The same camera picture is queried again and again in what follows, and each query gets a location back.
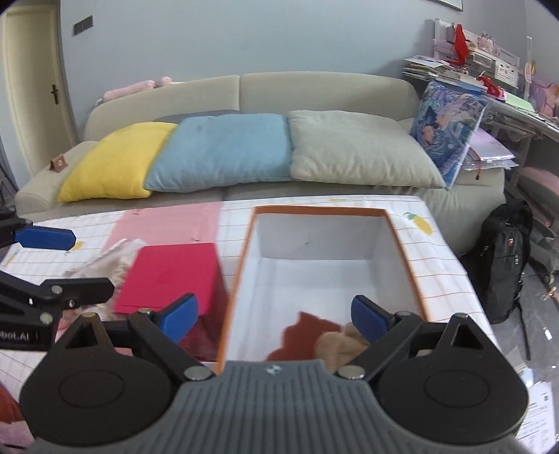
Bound cream lacy cloth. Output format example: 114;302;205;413
61;238;147;286

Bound checked lemon print tablecloth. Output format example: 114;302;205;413
0;194;499;439

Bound pink chair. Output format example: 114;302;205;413
517;166;559;228

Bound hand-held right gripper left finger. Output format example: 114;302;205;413
52;293;217;382

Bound printed paper sheets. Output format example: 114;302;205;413
515;369;559;454

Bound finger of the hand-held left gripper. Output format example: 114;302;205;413
0;271;115;326
0;207;78;253

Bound yellow pillow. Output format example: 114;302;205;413
57;121;180;203

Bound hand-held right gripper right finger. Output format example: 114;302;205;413
336;294;499;381

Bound orange cardboard box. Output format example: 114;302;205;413
217;206;431;376

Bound red box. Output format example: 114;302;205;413
114;243;228;363

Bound pink table mat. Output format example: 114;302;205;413
107;202;225;253

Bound pink plush toy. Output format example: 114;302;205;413
102;76;173;101

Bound red hanging ornament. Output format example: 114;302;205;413
453;24;469;67

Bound grey blanket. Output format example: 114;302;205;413
153;109;242;125

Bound beige pillow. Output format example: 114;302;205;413
286;110;447;189

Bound red and pink cloth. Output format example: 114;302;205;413
0;384;32;449

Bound tan cloth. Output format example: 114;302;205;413
315;322;372;374

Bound loose papers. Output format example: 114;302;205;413
463;129;520;172

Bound black backpack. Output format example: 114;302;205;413
462;200;534;326

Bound white desk shelf organiser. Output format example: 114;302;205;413
432;17;521;90

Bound blue pillow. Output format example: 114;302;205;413
144;113;293;193

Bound blue printed cushion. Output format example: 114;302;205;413
409;81;490;188

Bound beige sofa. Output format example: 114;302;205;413
13;74;507;258

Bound white desk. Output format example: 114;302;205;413
478;94;559;193

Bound cream door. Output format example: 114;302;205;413
0;9;79;175

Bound stack of books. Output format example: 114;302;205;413
402;54;490;93

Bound dark red soft item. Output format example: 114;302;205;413
264;311;347;363

